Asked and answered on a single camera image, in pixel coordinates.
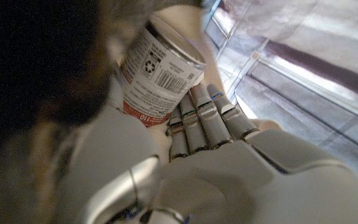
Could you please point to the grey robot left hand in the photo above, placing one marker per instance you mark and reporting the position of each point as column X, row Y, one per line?
column 222, row 186

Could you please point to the red white labelled tin can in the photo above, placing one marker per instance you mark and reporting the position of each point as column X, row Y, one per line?
column 160, row 77

